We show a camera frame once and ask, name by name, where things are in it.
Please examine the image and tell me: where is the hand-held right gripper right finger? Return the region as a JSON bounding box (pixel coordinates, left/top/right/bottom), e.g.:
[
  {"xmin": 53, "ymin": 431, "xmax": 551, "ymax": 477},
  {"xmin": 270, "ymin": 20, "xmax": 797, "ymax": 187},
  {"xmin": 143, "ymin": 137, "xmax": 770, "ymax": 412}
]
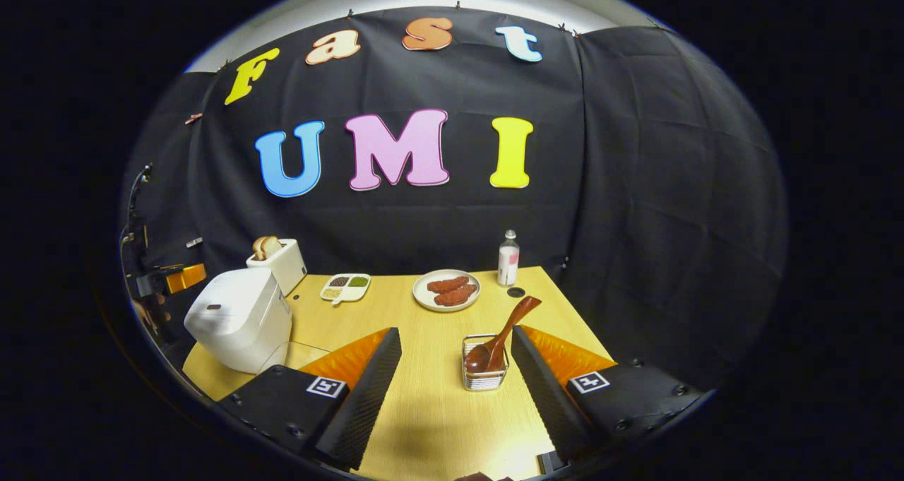
[{"xmin": 510, "ymin": 324, "xmax": 707, "ymax": 464}]

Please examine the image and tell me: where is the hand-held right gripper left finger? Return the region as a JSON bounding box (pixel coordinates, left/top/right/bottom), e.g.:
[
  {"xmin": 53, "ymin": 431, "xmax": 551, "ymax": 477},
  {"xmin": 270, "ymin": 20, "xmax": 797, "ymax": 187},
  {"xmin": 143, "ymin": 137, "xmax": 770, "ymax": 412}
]
[{"xmin": 219, "ymin": 327, "xmax": 403, "ymax": 471}]

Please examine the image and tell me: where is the white rice cooker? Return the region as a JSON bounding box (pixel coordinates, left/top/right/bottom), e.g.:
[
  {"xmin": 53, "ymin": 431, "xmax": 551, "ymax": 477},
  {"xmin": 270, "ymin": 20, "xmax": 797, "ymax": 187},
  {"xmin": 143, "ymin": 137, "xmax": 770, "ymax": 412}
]
[{"xmin": 184, "ymin": 267, "xmax": 293, "ymax": 374}]

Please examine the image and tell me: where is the metal wire chopstick holder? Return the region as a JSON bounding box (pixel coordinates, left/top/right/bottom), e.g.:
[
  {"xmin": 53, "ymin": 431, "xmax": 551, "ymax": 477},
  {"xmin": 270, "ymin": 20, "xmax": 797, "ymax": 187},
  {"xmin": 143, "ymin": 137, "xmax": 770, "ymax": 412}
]
[{"xmin": 462, "ymin": 334, "xmax": 509, "ymax": 391}]

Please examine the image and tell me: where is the brown wooden spoon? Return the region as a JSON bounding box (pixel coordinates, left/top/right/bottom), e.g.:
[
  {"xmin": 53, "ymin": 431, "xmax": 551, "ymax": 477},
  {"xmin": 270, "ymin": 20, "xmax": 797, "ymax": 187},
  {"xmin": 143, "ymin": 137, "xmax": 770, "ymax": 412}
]
[{"xmin": 464, "ymin": 296, "xmax": 542, "ymax": 374}]

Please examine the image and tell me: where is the white toaster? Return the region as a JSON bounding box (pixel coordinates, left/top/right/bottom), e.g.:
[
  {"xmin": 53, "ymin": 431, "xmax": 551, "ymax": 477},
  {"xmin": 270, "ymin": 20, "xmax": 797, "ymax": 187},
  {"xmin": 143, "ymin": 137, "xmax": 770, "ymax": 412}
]
[{"xmin": 246, "ymin": 238, "xmax": 309, "ymax": 297}]

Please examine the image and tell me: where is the white divided grain dish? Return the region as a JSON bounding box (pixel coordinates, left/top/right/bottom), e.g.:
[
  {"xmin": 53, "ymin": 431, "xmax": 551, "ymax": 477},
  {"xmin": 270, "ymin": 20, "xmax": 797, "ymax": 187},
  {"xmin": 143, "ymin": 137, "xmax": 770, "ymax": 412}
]
[{"xmin": 319, "ymin": 273, "xmax": 371, "ymax": 307}]

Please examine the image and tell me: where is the round white plate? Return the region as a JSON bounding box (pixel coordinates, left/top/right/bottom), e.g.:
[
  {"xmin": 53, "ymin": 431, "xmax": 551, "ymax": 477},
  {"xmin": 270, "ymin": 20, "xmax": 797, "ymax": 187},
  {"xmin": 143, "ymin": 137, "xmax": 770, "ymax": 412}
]
[{"xmin": 412, "ymin": 269, "xmax": 482, "ymax": 313}]

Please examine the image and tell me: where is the clear bottle with pink label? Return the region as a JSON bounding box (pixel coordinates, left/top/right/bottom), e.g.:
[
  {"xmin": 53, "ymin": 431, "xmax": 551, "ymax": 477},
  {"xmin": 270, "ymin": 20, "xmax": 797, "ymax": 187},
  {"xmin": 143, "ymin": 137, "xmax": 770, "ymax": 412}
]
[{"xmin": 497, "ymin": 230, "xmax": 521, "ymax": 287}]

